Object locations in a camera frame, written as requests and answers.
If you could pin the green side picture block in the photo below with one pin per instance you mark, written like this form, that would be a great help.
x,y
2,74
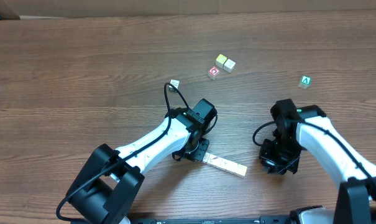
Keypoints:
x,y
174,84

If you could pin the yellow top wooden block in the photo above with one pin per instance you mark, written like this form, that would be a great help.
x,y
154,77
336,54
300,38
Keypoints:
x,y
220,60

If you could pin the plain white wooden block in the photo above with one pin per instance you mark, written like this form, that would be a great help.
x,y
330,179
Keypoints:
x,y
229,65

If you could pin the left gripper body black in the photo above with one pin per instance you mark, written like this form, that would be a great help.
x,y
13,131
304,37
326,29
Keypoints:
x,y
199,150

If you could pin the red edged picture block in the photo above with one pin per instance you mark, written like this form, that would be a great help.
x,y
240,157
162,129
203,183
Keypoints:
x,y
223,164

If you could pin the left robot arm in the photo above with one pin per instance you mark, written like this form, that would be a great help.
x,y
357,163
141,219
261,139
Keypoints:
x,y
106,186

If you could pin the hammer picture wooden block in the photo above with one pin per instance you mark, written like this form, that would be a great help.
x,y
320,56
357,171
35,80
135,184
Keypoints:
x,y
213,162

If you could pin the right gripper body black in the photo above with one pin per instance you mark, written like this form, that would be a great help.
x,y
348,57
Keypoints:
x,y
276,161

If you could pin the plain cream wooden block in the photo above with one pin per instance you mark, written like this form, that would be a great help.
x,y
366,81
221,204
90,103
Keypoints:
x,y
231,167

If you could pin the green letter wooden block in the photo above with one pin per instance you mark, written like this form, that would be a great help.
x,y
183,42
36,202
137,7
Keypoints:
x,y
305,82

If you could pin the acorn picture wooden block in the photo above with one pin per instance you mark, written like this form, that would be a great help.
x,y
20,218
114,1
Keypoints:
x,y
240,170

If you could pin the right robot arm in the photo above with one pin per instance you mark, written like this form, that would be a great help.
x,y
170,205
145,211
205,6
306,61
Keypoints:
x,y
309,129

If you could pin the red top wooden block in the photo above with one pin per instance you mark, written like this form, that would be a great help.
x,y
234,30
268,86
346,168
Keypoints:
x,y
213,72

